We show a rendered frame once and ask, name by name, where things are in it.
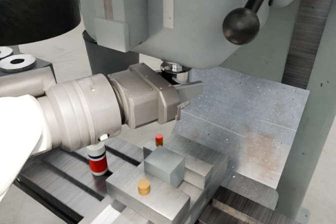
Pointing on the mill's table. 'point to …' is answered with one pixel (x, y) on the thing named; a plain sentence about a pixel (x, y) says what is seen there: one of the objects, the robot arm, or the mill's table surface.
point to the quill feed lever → (248, 14)
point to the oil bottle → (97, 158)
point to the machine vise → (121, 213)
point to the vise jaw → (130, 171)
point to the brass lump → (143, 187)
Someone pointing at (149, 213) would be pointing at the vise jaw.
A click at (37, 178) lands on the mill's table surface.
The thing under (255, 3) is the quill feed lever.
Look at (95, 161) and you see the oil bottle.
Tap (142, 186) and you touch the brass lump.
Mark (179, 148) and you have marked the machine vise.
